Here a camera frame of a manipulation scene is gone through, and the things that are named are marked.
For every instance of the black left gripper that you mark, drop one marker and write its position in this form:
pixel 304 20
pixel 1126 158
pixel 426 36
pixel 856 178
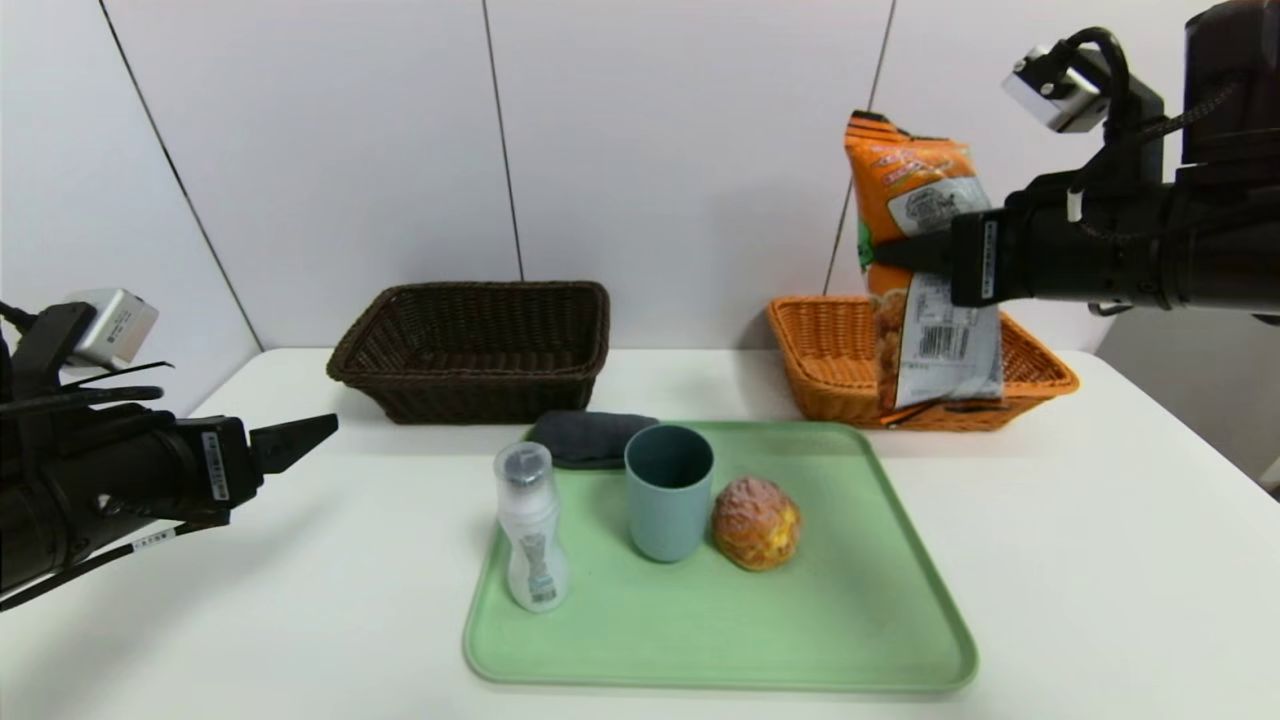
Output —
pixel 226 464

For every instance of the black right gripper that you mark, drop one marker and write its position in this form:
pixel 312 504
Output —
pixel 979 258

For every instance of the orange snack bag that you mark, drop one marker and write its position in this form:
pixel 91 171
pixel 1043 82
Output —
pixel 900 180

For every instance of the clear plastic bottle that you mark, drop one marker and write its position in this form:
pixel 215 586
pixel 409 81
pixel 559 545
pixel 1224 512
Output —
pixel 530 520

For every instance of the dark grey cloth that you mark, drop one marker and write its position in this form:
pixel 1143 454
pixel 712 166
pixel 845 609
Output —
pixel 585 435

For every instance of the cream puff bread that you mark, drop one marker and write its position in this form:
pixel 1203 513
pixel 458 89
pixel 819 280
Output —
pixel 755 525

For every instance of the teal plastic cup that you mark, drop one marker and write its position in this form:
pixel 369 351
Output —
pixel 665 515

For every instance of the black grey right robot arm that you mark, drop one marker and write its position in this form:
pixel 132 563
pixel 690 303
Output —
pixel 1200 240

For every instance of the orange wicker basket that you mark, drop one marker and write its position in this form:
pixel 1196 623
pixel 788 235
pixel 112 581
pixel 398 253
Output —
pixel 830 370

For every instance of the dark brown wicker basket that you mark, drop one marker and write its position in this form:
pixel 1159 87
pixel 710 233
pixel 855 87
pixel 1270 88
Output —
pixel 470 395

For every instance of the light green plastic tray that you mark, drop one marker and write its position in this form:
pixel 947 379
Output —
pixel 720 620

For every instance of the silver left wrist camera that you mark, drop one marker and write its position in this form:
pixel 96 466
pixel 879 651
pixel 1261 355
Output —
pixel 115 328

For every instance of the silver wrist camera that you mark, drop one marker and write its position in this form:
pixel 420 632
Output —
pixel 1045 90
pixel 115 328

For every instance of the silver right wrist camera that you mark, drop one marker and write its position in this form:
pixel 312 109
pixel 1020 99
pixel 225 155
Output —
pixel 1045 90

